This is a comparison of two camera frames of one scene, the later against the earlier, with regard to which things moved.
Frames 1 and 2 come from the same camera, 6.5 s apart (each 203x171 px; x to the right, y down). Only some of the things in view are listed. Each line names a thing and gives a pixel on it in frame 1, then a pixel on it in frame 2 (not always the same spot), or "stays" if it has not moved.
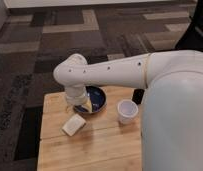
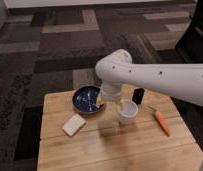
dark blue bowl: [98, 99] stays
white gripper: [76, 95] -> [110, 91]
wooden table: [103, 143] stays
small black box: [137, 96] stays
